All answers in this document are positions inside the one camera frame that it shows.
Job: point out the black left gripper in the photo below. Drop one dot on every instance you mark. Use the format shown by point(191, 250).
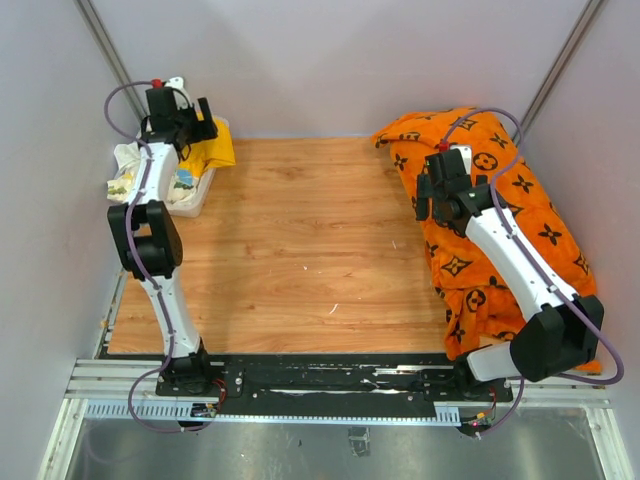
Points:
point(203, 129)

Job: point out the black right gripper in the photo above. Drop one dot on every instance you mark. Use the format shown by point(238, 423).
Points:
point(424, 191)

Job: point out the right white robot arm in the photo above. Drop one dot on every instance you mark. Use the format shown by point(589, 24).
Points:
point(561, 327)

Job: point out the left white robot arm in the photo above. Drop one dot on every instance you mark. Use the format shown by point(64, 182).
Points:
point(147, 241)

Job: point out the yellow cloth in basket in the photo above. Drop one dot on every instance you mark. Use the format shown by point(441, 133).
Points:
point(210, 154)

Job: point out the white printed cloth in basket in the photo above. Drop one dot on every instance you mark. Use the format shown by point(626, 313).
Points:
point(183, 185)

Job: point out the white plastic basket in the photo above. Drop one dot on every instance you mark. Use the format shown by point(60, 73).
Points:
point(193, 207)

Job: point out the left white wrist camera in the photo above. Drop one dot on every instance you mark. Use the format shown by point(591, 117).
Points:
point(177, 85)

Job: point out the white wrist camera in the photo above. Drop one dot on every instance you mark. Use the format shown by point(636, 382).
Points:
point(466, 155)
point(177, 85)

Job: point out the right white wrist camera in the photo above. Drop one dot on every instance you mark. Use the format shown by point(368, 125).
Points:
point(466, 155)

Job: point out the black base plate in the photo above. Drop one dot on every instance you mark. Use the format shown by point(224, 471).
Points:
point(342, 386)

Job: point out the aluminium rail frame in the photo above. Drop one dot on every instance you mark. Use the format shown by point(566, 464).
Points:
point(124, 387)

